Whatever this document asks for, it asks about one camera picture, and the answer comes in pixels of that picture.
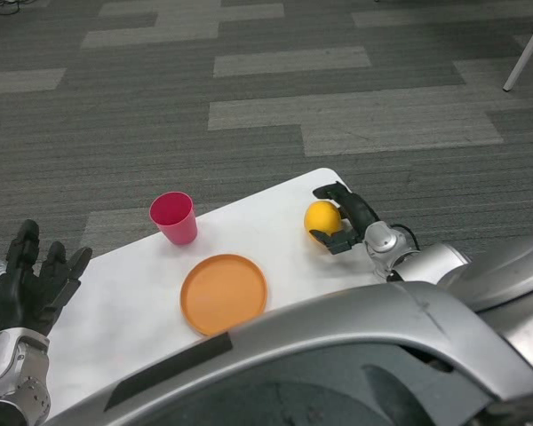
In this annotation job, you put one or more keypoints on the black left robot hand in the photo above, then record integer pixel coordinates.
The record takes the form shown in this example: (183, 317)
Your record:
(24, 293)

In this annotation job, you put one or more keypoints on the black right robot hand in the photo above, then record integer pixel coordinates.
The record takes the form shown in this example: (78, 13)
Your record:
(357, 213)

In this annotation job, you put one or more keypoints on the yellow lemon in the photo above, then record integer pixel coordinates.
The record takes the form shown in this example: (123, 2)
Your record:
(322, 217)

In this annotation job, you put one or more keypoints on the silver robot chest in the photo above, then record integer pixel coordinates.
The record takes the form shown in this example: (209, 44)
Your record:
(337, 346)

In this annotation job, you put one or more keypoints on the orange round plate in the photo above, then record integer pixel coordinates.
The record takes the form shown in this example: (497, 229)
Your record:
(224, 293)

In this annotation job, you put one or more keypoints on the pink plastic cup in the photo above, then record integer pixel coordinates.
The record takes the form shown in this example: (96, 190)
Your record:
(177, 222)

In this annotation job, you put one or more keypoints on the white table leg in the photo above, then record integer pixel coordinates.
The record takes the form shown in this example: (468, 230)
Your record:
(526, 51)

